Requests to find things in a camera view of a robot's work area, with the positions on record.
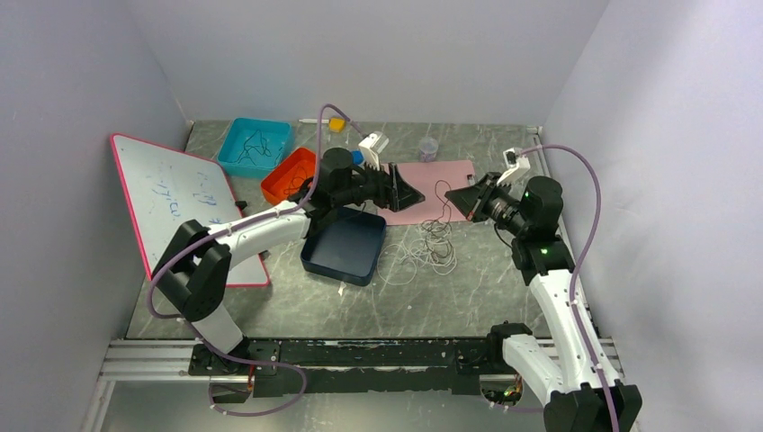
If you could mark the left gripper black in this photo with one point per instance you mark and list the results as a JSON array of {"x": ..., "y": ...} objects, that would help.
[{"x": 396, "y": 193}]

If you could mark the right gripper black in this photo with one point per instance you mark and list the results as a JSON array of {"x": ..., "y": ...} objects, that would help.
[{"x": 471, "y": 201}]

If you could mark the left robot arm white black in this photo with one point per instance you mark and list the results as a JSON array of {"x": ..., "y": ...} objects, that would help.
[{"x": 193, "y": 271}]

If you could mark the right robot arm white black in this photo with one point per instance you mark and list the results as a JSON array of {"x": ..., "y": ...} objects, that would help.
[{"x": 580, "y": 390}]

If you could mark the pink clipboard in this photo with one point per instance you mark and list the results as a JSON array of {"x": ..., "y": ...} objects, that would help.
[{"x": 432, "y": 179}]

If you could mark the small clear plastic cup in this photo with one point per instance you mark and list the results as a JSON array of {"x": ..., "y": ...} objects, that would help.
[{"x": 427, "y": 149}]

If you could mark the blue cube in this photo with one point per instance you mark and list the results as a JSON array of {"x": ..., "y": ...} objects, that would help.
[{"x": 357, "y": 157}]

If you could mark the dark blue plastic tray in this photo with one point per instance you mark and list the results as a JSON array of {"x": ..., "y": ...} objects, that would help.
[{"x": 348, "y": 249}]

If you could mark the yellow cube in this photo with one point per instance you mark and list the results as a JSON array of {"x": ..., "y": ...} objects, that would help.
[{"x": 337, "y": 124}]

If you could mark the orange plastic tray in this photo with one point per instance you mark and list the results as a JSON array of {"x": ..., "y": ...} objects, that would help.
[{"x": 288, "y": 177}]

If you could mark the teal plastic tray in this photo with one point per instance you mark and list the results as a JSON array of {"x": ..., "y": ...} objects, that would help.
[{"x": 253, "y": 148}]

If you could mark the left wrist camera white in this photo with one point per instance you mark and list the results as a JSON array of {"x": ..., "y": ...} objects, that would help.
[{"x": 371, "y": 147}]

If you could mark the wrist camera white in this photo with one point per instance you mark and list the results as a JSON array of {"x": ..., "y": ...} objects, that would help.
[
  {"x": 371, "y": 147},
  {"x": 517, "y": 165}
]

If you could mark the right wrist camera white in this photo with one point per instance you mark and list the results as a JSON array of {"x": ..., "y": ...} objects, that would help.
[{"x": 517, "y": 165}]

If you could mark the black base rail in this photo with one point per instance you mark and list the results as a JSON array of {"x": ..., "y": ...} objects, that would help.
[{"x": 459, "y": 365}]

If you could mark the whiteboard with pink frame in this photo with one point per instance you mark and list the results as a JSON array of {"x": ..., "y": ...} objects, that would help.
[{"x": 164, "y": 188}]

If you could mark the aluminium frame rail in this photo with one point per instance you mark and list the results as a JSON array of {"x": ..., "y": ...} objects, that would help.
[{"x": 155, "y": 361}]

